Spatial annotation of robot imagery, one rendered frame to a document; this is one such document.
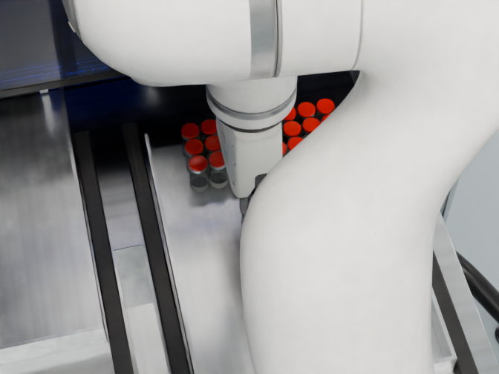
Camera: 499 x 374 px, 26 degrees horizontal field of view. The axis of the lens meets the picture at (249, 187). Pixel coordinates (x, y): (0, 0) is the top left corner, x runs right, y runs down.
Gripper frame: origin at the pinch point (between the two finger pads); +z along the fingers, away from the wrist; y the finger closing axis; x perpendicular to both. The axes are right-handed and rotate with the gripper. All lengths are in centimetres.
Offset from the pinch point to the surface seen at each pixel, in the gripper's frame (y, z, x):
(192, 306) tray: 8.9, 7.6, -8.4
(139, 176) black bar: -7.5, 5.8, -11.2
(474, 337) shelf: 18.7, 7.8, 19.8
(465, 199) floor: -46, 96, 56
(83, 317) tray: 7.7, 7.6, -19.9
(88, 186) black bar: -7.4, 5.8, -17.0
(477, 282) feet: -22, 85, 49
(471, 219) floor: -41, 96, 56
